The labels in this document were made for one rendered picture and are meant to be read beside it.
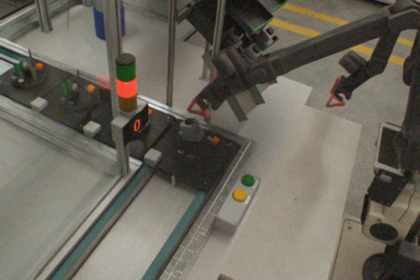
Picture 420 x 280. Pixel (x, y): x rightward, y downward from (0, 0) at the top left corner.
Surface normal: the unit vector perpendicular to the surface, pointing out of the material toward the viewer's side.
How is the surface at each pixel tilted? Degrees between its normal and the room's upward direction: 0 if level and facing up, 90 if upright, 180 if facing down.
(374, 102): 0
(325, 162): 0
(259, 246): 0
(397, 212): 90
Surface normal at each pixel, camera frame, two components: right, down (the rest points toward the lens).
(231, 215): 0.10, -0.72
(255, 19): 0.43, -0.46
